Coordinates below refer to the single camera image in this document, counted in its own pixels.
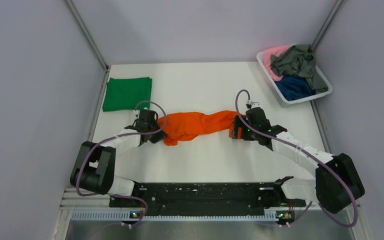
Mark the orange t shirt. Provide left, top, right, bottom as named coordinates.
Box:
left=157, top=110, right=238, bottom=146

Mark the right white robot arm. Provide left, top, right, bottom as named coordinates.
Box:
left=229, top=107, right=366, bottom=214

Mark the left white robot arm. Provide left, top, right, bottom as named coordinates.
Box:
left=70, top=108, right=166, bottom=207

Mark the folded green t shirt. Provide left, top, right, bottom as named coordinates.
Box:
left=102, top=77, right=153, bottom=112

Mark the blue t shirt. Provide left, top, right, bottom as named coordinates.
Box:
left=275, top=75, right=316, bottom=101

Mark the white plastic laundry basket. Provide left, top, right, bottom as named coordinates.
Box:
left=256, top=51, right=334, bottom=107

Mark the pink t shirt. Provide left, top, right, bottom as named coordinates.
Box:
left=262, top=44, right=291, bottom=82

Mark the grey t shirt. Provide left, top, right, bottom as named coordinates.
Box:
left=270, top=44, right=328, bottom=93

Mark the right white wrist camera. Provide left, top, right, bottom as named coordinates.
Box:
left=245, top=100, right=261, bottom=110

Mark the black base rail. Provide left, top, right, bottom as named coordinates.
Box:
left=109, top=181, right=306, bottom=217

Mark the left aluminium frame post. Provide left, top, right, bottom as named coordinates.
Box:
left=63, top=0, right=109, bottom=72

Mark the aluminium frame post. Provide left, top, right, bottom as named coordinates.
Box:
left=63, top=0, right=109, bottom=72
left=311, top=0, right=347, bottom=52

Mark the grey slotted cable duct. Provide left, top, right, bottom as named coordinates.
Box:
left=71, top=209, right=292, bottom=222

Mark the right aluminium frame post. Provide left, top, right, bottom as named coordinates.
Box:
left=311, top=0, right=347, bottom=52

